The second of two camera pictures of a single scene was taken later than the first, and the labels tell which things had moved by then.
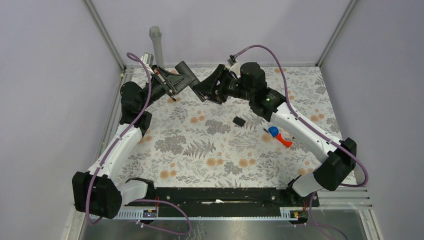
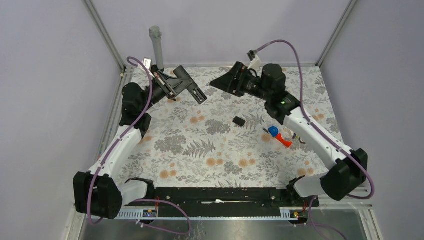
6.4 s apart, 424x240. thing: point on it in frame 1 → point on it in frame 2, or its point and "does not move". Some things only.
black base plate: (228, 201) does not move
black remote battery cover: (238, 120) does not move
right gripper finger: (206, 89) → (226, 82)
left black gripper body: (158, 88) does not move
